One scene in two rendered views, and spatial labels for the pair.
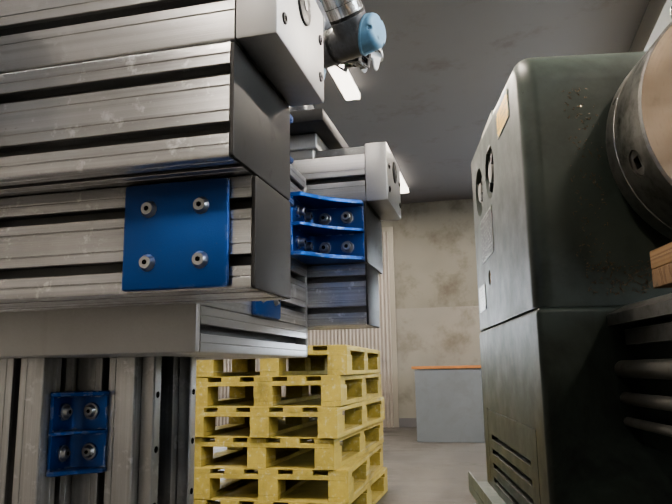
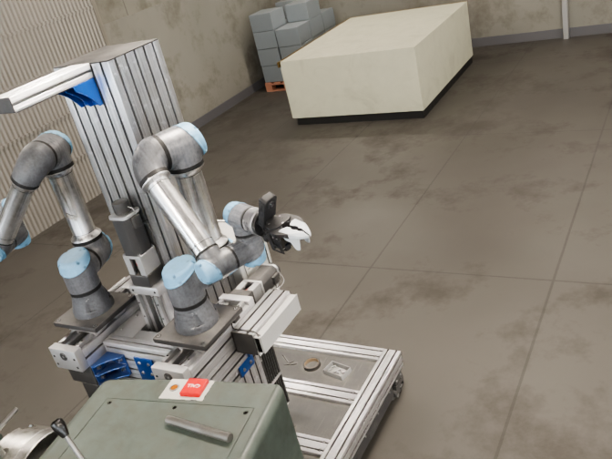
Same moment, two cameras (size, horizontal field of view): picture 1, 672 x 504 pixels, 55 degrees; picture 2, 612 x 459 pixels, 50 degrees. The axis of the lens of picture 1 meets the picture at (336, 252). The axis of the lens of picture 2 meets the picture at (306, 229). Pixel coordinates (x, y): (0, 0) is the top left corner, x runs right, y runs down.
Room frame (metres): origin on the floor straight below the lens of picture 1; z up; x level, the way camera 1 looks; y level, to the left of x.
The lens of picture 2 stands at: (2.10, -1.54, 2.33)
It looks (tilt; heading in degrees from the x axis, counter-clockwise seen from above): 26 degrees down; 111
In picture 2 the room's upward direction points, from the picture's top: 14 degrees counter-clockwise
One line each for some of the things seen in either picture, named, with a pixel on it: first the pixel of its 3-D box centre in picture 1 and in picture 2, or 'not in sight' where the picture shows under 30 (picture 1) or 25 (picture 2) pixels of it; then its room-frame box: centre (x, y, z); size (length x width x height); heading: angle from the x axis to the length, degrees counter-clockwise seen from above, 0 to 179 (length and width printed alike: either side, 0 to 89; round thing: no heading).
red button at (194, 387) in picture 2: not in sight; (194, 388); (1.24, -0.34, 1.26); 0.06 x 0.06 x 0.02; 85
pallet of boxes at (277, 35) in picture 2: not in sight; (298, 41); (-0.80, 7.80, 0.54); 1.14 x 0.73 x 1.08; 76
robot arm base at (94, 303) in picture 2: not in sight; (89, 297); (0.55, 0.21, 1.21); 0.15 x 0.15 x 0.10
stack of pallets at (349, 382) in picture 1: (296, 426); not in sight; (3.98, 0.25, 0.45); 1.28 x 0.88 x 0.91; 167
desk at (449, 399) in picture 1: (453, 400); not in sight; (7.90, -1.36, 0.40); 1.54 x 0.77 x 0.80; 166
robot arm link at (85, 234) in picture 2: not in sight; (72, 203); (0.53, 0.35, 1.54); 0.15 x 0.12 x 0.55; 98
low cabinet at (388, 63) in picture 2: not in sight; (382, 61); (0.61, 6.45, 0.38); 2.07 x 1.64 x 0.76; 77
